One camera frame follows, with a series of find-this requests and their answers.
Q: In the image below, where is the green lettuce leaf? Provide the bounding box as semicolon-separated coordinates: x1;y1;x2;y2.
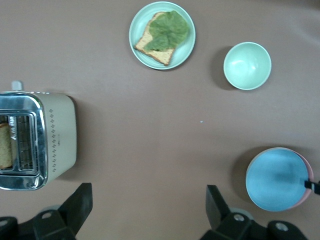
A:
143;10;191;53

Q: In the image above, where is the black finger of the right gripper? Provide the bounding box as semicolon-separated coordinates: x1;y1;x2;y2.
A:
304;179;320;197

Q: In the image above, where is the beige chrome toaster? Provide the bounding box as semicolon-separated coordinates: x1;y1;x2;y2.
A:
0;80;78;192

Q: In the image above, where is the green bowl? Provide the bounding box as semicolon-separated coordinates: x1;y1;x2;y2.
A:
223;41;273;91

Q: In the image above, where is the blue plate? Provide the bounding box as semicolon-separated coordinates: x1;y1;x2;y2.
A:
245;147;310;213

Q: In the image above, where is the green plate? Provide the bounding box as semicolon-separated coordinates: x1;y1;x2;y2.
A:
128;1;197;71

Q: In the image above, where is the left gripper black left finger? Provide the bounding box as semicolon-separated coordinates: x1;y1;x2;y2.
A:
0;182;94;240

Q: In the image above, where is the pink plate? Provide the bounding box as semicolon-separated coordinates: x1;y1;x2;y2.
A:
249;146;315;211

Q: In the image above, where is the brown bread slice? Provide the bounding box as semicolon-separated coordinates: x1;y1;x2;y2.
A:
0;122;14;170

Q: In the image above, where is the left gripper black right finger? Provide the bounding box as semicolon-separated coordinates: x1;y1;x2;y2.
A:
199;184;310;240

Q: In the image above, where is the toast slice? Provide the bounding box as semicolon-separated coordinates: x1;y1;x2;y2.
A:
133;11;185;67

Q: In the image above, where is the brown table cover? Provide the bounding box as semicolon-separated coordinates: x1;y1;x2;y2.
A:
0;0;320;240

